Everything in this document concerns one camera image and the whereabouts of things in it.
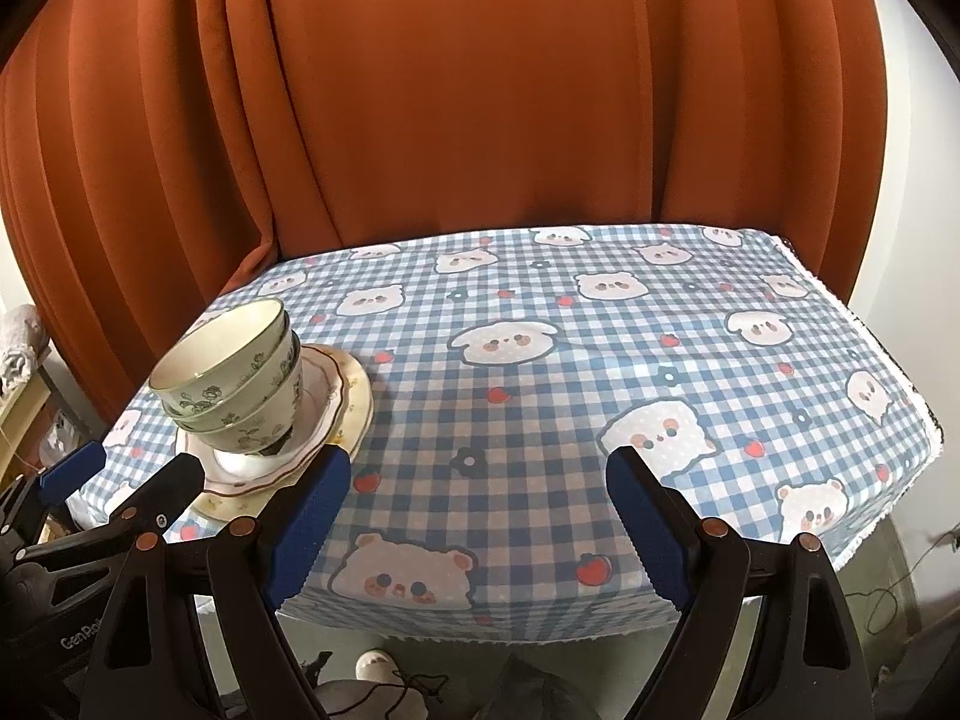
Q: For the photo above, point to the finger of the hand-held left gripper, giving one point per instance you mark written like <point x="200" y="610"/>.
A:
<point x="75" y="469"/>
<point x="169" y="487"/>

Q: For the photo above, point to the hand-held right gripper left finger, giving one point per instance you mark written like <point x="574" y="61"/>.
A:
<point x="311" y="532"/>

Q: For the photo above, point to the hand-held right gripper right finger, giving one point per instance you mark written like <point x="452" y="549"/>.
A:
<point x="645" y="532"/>

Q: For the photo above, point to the floral ceramic bowl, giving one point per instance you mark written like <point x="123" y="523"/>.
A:
<point x="255" y="436"/>
<point x="217" y="349"/>
<point x="283" y="373"/>

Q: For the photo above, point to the red-rimmed white plate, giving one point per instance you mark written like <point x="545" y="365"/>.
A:
<point x="322" y="405"/>

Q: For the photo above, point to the yellow flower plate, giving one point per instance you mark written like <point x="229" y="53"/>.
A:
<point x="363" y="406"/>

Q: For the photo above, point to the wooden shelf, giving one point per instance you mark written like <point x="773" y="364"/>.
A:
<point x="26" y="420"/>

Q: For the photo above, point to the grey folded cloth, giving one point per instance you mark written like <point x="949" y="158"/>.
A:
<point x="19" y="345"/>

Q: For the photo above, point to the white slipper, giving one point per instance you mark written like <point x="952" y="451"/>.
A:
<point x="375" y="664"/>

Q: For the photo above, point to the blue checked bear tablecloth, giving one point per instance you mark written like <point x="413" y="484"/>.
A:
<point x="562" y="390"/>

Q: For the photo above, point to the orange curtain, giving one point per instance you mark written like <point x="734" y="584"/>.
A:
<point x="450" y="90"/>

